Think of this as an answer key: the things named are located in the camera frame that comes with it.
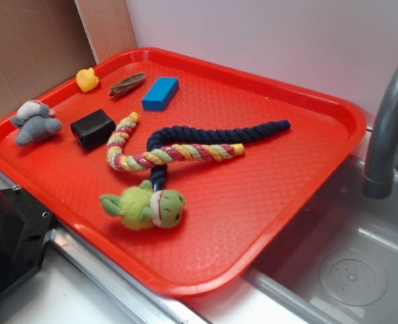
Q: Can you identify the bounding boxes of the black cylinder block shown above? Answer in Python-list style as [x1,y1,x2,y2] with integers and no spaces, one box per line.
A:
[70,109,116,151]

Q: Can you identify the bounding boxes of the brown wood piece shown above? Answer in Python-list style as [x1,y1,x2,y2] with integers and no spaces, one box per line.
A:
[109,72,145,98]

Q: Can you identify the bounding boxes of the navy blue twisted rope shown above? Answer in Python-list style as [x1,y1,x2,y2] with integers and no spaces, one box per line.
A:
[146,119,292,192]

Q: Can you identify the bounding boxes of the grey plastic sink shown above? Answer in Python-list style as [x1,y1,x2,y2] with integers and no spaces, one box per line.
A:
[245,157,398,323]

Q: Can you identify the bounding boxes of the grey plush animal toy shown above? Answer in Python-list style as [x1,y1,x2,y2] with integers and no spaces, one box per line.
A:
[10,100,63,146]

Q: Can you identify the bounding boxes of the grey faucet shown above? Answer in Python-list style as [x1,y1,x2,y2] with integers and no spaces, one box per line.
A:
[362,67,398,199]

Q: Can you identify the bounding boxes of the aluminium rail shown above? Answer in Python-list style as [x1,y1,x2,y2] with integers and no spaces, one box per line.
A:
[0,158,209,324]

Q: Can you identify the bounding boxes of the green plush animal toy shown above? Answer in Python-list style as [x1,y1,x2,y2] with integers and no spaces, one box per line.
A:
[100,180,186,232]

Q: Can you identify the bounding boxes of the brown cardboard panel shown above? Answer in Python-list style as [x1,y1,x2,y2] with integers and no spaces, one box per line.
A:
[0,1,136,119]

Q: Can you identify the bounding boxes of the blue rectangular block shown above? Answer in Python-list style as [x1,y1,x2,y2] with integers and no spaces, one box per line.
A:
[142,77,179,111]

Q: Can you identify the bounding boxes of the multicolour twisted rope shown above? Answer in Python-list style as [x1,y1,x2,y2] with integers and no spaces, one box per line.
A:
[105,112,245,172]

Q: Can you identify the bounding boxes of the red plastic tray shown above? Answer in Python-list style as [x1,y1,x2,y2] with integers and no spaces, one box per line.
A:
[0,48,366,297]

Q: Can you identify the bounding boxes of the yellow rubber duck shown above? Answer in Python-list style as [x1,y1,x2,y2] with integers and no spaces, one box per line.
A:
[76,67,99,92]

